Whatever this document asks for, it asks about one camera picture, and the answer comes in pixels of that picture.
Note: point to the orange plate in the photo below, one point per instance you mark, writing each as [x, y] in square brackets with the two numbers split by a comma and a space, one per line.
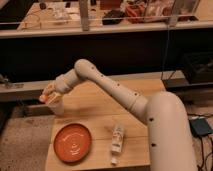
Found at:
[72, 143]

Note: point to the grey metal post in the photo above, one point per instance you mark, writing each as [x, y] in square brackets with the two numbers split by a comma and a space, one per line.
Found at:
[83, 7]
[173, 19]

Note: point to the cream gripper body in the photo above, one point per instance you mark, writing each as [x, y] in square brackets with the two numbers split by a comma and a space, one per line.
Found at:
[53, 96]

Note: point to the black bag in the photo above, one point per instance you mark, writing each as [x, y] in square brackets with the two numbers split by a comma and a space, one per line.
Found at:
[112, 17]

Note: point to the black power adapter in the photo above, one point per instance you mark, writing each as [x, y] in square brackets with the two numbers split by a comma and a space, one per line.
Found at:
[200, 127]

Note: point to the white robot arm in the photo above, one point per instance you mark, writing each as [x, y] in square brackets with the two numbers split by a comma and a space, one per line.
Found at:
[170, 139]

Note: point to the grey metal post right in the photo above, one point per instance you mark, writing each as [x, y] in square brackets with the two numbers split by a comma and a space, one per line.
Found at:
[173, 19]

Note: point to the white squeeze bottle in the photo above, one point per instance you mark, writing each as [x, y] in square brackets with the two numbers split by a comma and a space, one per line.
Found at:
[117, 143]

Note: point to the red cloth pile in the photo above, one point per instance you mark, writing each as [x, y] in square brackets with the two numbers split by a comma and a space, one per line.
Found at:
[135, 13]

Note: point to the white ceramic cup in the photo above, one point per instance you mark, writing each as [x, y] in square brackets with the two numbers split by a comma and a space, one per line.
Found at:
[57, 107]

